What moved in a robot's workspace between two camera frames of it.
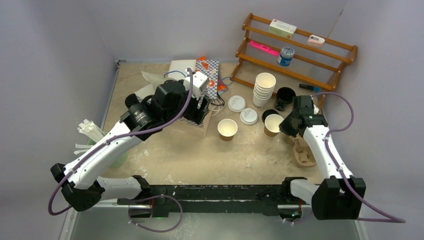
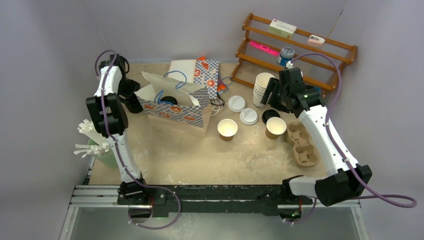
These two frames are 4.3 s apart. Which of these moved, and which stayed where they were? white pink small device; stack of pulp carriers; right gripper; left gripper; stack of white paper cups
Moved: left gripper; right gripper
Stayed: stack of pulp carriers; stack of white paper cups; white pink small device
